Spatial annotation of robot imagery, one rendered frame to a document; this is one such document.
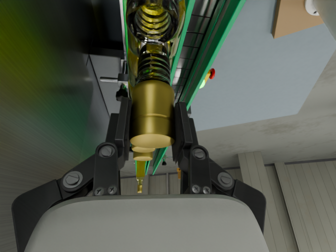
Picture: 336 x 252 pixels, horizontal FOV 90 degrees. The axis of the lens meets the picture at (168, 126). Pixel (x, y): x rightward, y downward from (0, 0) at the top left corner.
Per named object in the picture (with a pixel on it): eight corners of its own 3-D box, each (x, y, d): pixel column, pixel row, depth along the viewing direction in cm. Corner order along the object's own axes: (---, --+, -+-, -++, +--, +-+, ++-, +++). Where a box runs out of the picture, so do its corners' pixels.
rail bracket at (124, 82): (103, 48, 42) (94, 92, 37) (131, 51, 43) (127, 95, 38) (106, 60, 46) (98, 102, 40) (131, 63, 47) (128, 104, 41)
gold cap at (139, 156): (147, 130, 29) (147, 155, 27) (156, 137, 32) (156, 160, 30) (130, 133, 30) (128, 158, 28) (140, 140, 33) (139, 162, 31)
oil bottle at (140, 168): (137, 150, 122) (135, 191, 111) (145, 150, 123) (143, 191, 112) (137, 152, 127) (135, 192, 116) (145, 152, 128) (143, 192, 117)
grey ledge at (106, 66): (94, 29, 47) (87, 59, 42) (126, 33, 49) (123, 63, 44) (122, 141, 132) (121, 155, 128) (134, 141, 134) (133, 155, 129)
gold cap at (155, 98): (131, 77, 12) (126, 132, 11) (178, 81, 13) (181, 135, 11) (132, 103, 16) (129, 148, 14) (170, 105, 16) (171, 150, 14)
